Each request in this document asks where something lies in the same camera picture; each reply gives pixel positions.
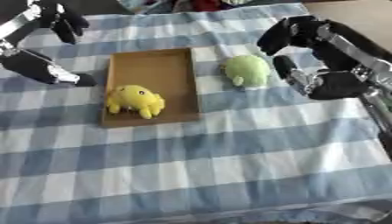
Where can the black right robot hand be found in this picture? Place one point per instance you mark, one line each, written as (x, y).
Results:
(334, 57)

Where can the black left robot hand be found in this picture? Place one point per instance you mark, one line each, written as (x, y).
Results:
(30, 65)

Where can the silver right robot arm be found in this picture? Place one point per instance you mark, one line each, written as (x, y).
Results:
(380, 112)

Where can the tan cardboard box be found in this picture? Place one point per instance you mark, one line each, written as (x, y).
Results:
(151, 87)

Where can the green soft toy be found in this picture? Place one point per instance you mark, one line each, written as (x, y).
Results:
(246, 71)

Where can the yellow soft toy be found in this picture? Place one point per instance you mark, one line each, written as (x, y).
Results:
(135, 100)

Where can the pile of colourful items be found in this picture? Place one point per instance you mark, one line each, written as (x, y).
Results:
(191, 5)

